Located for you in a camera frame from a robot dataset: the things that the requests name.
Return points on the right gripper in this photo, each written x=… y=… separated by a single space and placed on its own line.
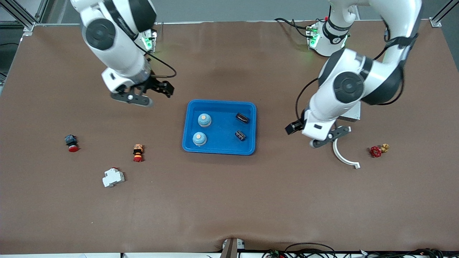
x=155 y=85

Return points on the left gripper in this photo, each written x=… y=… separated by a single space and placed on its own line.
x=294 y=126

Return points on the long dark cylindrical capacitor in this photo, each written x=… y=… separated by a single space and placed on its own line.
x=242 y=118

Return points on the short dark printed capacitor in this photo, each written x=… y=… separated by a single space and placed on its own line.
x=240 y=135

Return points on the light blue desk bell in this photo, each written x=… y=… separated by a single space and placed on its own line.
x=199 y=139
x=204 y=120

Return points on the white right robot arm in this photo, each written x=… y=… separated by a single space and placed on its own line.
x=118 y=50

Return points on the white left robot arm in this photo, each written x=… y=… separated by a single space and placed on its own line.
x=358 y=82

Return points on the grey metal box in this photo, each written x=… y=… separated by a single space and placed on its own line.
x=353 y=116

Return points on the orange striped emergency stop button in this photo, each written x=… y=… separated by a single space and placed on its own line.
x=138 y=152

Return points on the blue plastic tray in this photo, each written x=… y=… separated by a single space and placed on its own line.
x=220 y=123

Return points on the white circuit breaker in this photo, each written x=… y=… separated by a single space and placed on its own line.
x=113 y=178

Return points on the red mushroom push button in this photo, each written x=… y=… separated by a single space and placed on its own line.
x=71 y=142

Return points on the grey table edge clamp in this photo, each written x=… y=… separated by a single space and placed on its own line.
x=231 y=249

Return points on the white curved plastic bracket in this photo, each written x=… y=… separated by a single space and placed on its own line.
x=339 y=157

